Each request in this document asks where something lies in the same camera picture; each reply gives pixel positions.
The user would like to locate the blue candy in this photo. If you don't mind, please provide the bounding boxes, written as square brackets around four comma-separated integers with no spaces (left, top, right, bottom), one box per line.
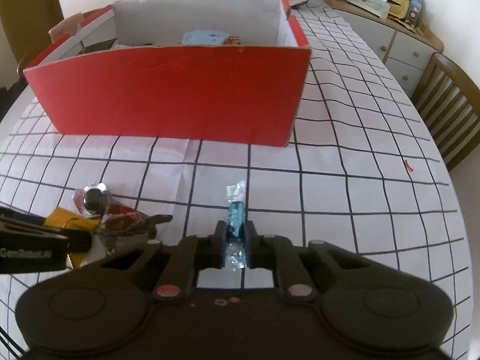
[224,180,247,272]

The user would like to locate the yellow snack packet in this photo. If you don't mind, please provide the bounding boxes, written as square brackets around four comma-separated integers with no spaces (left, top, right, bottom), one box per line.
[44,206,101,269]

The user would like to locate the dark brown snack packet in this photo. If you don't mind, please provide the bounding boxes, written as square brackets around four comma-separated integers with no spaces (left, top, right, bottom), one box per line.
[97,204,173,250]

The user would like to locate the white grid tablecloth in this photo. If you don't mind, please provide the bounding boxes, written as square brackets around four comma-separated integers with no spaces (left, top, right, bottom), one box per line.
[1,0,473,359]

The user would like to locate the left wooden chair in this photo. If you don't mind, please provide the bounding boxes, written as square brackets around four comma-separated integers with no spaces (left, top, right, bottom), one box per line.
[17,9,100,79]

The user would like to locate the wooden chair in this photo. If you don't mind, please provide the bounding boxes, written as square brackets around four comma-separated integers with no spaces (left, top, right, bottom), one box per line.
[17,9,100,79]
[411,53,479,171]

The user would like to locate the red cardboard box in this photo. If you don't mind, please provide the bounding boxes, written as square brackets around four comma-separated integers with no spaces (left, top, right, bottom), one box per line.
[24,0,311,146]

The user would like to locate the pink cloth on chair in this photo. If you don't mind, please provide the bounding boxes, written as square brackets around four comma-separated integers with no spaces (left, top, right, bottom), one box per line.
[49,12,84,43]

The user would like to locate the right wooden chair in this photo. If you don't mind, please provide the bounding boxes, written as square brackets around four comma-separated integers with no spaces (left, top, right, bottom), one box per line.
[411,53,479,171]

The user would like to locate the brown wooden door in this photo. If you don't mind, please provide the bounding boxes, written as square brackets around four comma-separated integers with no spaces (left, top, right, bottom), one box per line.
[1,0,64,89]

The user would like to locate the white cabinet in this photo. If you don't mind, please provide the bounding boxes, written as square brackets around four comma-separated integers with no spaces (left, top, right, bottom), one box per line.
[323,0,443,96]

